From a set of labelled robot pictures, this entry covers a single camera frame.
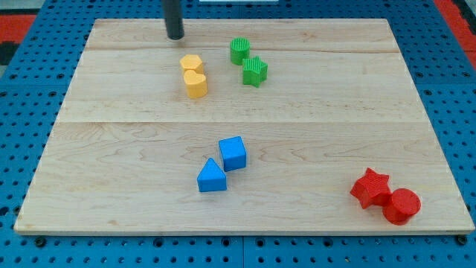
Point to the light wooden board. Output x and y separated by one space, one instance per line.
128 143

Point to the blue cube block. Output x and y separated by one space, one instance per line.
233 152

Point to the blue triangle block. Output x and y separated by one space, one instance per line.
211 177

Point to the yellow heart block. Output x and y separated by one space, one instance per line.
196 84

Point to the green star block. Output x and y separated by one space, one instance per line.
254 71

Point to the green cylinder block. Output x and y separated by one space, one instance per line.
239 50

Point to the yellow hexagon block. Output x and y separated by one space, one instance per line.
192 62

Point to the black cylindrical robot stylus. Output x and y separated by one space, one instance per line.
173 19

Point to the red star block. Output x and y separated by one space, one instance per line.
372 189

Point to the red cylinder block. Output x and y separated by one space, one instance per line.
402 206

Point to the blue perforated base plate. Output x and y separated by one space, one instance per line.
36 79

